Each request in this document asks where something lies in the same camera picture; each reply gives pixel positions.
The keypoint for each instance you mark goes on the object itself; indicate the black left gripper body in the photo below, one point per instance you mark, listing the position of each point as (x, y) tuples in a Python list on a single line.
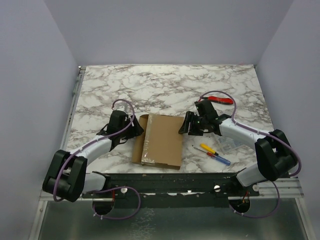
[(127, 133)]

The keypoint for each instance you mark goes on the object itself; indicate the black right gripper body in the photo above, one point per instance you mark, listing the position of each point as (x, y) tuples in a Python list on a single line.
[(191, 124)]

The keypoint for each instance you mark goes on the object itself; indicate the red black utility knife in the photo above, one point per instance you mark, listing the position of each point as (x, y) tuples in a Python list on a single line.
[(218, 100)]

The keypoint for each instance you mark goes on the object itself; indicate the brown cardboard express box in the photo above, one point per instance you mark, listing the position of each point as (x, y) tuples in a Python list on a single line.
[(160, 144)]

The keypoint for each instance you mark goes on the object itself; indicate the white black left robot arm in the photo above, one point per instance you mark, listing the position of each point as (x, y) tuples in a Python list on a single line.
[(67, 177)]

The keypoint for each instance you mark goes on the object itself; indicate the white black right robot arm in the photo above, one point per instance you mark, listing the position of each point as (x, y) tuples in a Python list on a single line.
[(274, 155)]

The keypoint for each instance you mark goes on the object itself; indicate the clear plastic parts box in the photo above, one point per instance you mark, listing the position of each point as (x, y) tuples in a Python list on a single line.
[(228, 144)]

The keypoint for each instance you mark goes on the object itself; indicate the yellow handled screwdriver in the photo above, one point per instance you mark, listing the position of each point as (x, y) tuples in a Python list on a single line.
[(208, 149)]

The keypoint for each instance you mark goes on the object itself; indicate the blue red handled screwdriver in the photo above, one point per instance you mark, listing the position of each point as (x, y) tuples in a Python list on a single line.
[(214, 156)]

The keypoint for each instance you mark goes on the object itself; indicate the black front mounting rail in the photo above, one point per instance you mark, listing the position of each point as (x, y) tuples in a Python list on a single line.
[(171, 190)]

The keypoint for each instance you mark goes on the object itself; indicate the aluminium frame rail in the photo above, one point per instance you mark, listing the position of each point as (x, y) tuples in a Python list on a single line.
[(71, 114)]

